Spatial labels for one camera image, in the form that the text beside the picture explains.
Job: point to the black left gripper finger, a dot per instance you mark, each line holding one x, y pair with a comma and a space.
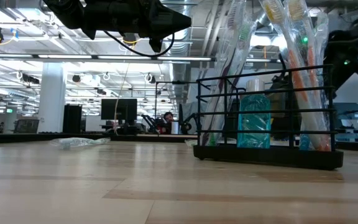
169, 30
171, 15

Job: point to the orange toothbrush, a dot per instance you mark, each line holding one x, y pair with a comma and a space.
312, 62
297, 77

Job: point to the purple toothbrush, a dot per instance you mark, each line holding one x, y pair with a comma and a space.
235, 12

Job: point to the teal mouthwash bottle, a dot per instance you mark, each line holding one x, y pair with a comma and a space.
253, 124

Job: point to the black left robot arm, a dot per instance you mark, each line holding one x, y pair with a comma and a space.
64, 12

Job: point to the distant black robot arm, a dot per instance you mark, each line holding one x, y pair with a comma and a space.
149, 121

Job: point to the teal screen monitor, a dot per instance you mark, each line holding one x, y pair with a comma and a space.
351, 113

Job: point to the long ceiling light bar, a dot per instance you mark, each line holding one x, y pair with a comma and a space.
64, 57

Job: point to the person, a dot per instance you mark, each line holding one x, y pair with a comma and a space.
168, 117

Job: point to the black desk monitor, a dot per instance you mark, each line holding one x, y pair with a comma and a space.
118, 109

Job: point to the white cup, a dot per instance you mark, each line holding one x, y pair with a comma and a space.
175, 127

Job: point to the white structural column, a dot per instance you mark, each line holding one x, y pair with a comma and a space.
51, 99

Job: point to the black cabinet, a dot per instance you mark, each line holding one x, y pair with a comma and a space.
72, 118

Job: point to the green exit sign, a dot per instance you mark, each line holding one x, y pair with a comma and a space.
9, 110

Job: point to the silver ventilation duct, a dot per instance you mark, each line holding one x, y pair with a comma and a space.
182, 74

